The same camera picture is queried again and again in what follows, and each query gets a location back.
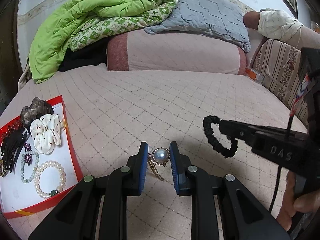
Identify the gold pearl brooch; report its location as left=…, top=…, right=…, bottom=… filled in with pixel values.
left=147, top=147, right=172, bottom=182

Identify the grey quilted pillow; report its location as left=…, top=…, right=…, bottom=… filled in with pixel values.
left=144, top=0, right=251, bottom=53

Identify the white pearl bracelet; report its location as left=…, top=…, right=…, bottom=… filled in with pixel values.
left=34, top=160, right=67, bottom=200

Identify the pink quilted bed cover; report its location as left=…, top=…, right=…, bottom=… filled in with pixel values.
left=0, top=69, right=310, bottom=240

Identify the white cherry print scrunchie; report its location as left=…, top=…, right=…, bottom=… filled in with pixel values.
left=29, top=114, right=66, bottom=155

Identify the person's right hand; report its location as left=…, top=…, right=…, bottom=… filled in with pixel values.
left=276, top=171, right=320, bottom=233

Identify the white cord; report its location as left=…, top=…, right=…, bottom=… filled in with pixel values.
left=281, top=25, right=304, bottom=68

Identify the black fringed hair accessory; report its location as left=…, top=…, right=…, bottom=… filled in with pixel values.
left=0, top=130, right=29, bottom=178

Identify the beige cloth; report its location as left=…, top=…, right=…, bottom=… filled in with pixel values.
left=17, top=62, right=33, bottom=92

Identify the green quilt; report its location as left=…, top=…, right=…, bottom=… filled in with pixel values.
left=26, top=0, right=178, bottom=85

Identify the striped floral cushion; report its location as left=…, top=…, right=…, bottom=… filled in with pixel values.
left=250, top=39, right=315, bottom=128

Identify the red cardboard box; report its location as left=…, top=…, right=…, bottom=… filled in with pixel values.
left=0, top=95, right=84, bottom=220

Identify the plastic bottle with orange label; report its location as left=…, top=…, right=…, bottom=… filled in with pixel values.
left=244, top=67, right=265, bottom=84

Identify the pale green bead bracelet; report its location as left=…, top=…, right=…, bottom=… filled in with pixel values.
left=20, top=151, right=40, bottom=183

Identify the pink bolster pillow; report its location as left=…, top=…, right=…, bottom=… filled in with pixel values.
left=106, top=29, right=248, bottom=75

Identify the dark red beaded accessory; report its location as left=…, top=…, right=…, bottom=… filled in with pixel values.
left=0, top=119, right=25, bottom=140

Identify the reddish brown pillow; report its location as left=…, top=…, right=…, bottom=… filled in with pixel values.
left=242, top=11, right=262, bottom=30

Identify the purple bead bracelet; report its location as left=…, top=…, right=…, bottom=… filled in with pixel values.
left=24, top=142, right=34, bottom=165

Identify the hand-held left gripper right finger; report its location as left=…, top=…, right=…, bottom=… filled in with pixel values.
left=169, top=141, right=290, bottom=240

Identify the black cloth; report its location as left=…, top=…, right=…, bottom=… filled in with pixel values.
left=59, top=39, right=109, bottom=72

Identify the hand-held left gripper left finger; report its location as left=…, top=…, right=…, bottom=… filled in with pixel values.
left=27, top=141, right=149, bottom=240

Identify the person's arm white sleeve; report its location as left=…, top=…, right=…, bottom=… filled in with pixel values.
left=257, top=9, right=304, bottom=42

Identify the brown scrunchie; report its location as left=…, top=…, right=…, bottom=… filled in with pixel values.
left=20, top=97, right=55, bottom=132

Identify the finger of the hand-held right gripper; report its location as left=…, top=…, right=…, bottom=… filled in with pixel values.
left=217, top=119, right=258, bottom=145

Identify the black braided hair tie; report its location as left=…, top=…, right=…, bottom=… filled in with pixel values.
left=203, top=115, right=238, bottom=158

